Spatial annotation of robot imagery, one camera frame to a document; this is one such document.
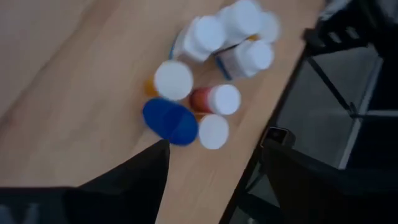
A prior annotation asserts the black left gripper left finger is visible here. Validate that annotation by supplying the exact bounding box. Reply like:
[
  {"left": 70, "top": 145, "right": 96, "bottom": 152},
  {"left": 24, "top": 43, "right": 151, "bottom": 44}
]
[{"left": 63, "top": 139, "right": 171, "bottom": 224}]

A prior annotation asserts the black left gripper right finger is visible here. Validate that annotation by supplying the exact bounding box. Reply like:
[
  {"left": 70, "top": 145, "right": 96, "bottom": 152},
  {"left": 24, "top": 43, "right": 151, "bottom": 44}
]
[{"left": 261, "top": 126, "right": 398, "bottom": 224}]

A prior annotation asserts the white bottle with blue cap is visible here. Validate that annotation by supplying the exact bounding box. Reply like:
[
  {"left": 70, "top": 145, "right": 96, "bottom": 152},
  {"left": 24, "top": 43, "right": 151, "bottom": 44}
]
[{"left": 142, "top": 98, "right": 199, "bottom": 146}]

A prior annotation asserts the orange pill bottle white cap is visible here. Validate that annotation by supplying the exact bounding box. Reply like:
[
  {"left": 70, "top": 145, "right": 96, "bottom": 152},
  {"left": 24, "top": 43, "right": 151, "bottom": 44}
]
[
  {"left": 247, "top": 11, "right": 282, "bottom": 44},
  {"left": 195, "top": 112, "right": 230, "bottom": 151},
  {"left": 144, "top": 60, "right": 194, "bottom": 101},
  {"left": 188, "top": 83, "right": 243, "bottom": 116}
]

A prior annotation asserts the white medicine bottle white cap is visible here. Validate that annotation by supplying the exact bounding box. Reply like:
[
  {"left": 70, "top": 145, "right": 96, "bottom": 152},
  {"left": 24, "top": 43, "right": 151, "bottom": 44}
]
[
  {"left": 216, "top": 0, "right": 262, "bottom": 47},
  {"left": 215, "top": 39, "right": 275, "bottom": 81},
  {"left": 169, "top": 15, "right": 226, "bottom": 62}
]

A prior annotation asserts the black metal rig frame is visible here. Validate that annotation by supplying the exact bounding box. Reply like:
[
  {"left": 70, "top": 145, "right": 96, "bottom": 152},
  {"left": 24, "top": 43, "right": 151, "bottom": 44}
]
[{"left": 217, "top": 0, "right": 398, "bottom": 224}]

